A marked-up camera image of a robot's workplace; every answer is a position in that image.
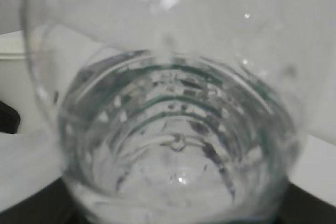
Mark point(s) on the clear water bottle green label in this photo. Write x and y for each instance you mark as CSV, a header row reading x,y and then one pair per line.
x,y
178,111

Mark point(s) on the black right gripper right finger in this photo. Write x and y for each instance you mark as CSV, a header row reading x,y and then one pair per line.
x,y
299,206

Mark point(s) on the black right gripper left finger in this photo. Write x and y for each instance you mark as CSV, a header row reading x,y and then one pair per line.
x,y
50,205

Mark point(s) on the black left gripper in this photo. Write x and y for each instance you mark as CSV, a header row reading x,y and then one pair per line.
x,y
9,119

